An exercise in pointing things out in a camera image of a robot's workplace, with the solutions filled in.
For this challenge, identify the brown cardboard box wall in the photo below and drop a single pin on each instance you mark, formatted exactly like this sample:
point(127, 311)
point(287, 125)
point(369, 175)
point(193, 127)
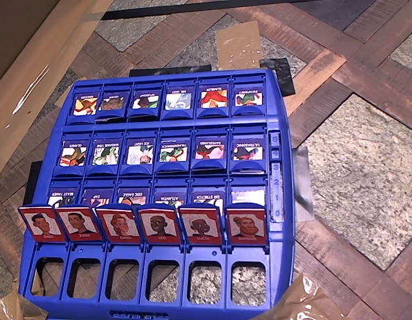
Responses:
point(36, 50)

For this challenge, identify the black tape piece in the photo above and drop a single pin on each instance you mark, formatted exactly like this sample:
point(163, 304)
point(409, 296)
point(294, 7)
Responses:
point(32, 180)
point(282, 76)
point(169, 70)

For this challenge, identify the small beige tape piece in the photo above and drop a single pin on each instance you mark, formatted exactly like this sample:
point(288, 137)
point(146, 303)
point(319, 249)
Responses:
point(64, 96)

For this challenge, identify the crumpled tan packing tape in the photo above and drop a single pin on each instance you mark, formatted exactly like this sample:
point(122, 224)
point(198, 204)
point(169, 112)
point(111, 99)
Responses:
point(9, 306)
point(302, 303)

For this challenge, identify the blue plastic guessing game board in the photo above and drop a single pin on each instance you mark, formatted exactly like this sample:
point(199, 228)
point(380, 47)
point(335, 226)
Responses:
point(279, 253)

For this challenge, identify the dark glossy tape piece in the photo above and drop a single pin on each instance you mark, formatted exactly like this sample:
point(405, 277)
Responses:
point(302, 180)

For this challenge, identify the flat brown tape patch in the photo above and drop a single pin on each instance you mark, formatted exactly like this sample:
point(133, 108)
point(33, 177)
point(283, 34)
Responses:
point(239, 45)

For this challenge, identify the long black tape strip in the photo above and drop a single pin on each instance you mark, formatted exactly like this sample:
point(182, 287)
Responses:
point(192, 8)

